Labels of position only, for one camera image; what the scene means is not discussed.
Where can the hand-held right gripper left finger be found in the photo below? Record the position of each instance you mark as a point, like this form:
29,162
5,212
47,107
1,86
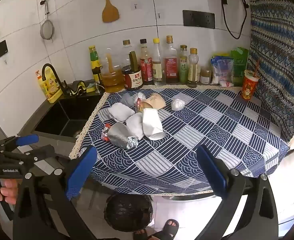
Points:
80,173

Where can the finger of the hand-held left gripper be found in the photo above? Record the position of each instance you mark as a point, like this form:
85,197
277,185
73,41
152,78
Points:
28,140
43,152

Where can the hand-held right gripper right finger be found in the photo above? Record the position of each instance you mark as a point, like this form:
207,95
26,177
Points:
211,171

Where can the small red candy wrapper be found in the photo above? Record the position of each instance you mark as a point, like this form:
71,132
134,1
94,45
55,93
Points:
105,136

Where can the silver foil snack bag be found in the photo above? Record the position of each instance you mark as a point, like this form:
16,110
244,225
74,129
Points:
119,135

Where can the bin with black bag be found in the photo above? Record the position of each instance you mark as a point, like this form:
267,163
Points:
127,212

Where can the white tissue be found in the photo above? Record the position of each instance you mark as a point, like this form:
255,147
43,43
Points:
135,125
120,112

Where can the clear plastic ball wrapper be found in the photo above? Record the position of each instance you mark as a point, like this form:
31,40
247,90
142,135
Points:
177,104

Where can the crushed white paper cup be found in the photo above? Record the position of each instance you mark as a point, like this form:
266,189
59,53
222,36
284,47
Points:
152,123

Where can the grey plastic bag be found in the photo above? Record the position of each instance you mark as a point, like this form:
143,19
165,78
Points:
128,100

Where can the beige paper bowl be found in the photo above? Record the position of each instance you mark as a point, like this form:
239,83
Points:
156,101

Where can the person's left hand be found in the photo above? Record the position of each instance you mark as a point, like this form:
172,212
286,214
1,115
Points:
9,191

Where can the black sink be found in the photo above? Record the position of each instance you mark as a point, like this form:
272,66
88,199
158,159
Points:
62,120

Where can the blue patterned tablecloth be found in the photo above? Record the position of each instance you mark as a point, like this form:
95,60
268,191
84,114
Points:
186,135

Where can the yellow detergent jug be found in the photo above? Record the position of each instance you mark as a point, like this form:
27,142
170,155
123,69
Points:
52,90

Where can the yellow pump bottle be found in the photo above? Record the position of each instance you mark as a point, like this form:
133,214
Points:
40,82

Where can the black faucet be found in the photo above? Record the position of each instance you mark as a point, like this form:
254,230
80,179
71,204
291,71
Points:
65,88

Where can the person's right foot black sandal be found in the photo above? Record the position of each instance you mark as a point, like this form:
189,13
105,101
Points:
170,227

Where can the person's foot black sandal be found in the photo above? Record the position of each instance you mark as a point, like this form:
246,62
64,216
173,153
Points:
170,227
139,235

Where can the black yellow scrub cloth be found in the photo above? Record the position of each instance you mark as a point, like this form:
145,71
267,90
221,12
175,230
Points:
79,87

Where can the green yellow sponge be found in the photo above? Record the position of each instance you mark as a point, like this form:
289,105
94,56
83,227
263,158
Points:
90,88

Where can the person's left foot black sandal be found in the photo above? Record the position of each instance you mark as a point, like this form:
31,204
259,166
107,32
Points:
139,235

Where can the small white packet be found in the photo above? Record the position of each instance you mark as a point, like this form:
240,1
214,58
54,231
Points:
225,83

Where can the orange drink cup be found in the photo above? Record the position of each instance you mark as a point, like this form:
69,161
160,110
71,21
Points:
248,87

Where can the small glass jar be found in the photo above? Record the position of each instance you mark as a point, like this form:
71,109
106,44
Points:
205,77

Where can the large cooking oil bottle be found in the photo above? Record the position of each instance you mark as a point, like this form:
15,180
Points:
112,80

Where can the green label sauce bottle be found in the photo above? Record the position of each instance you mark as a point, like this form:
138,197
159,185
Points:
95,65

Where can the white plastic bag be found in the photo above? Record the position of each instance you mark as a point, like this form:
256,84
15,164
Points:
221,70

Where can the small bottle yellow cap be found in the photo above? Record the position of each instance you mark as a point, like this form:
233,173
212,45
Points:
193,70

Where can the green label oil bottle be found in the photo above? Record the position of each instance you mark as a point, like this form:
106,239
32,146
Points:
183,67

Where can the dark soy sauce jug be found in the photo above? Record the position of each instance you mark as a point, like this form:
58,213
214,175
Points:
133,78

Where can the metal mesh strainer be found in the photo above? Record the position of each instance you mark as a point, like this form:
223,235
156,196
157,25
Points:
47,30

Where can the green paper bag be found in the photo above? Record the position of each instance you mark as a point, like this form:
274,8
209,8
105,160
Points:
239,62

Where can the red label clear bottle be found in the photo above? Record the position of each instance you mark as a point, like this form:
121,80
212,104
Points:
171,66

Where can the red straw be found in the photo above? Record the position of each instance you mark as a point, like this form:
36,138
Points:
256,67

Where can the clear bottle yellow cap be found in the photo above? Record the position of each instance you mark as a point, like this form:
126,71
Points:
157,65

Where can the dark bottle black cap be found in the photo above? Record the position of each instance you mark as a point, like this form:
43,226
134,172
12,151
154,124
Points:
146,66

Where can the clear bottle gold cap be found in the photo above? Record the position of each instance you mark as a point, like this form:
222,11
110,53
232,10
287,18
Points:
127,52

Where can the blue patterned curtain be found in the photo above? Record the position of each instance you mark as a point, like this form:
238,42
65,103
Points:
276,42

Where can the wooden spatula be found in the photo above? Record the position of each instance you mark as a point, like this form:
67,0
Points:
110,12

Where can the black power outlet strip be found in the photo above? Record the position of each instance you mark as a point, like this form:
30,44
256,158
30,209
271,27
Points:
198,18

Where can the small black wall switch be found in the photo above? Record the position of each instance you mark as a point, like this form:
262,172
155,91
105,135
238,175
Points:
1,50

